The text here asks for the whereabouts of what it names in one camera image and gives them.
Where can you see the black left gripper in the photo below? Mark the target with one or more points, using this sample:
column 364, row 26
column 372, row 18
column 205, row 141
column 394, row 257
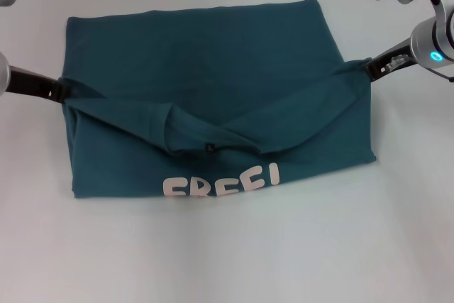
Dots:
column 33, row 84

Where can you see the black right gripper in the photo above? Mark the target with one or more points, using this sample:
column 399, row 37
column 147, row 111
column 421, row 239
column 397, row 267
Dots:
column 390, row 61

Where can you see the teal blue t-shirt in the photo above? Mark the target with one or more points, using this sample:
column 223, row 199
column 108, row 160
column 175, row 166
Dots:
column 213, row 69

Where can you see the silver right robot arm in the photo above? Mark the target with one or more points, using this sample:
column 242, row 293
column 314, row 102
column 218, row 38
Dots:
column 432, row 40

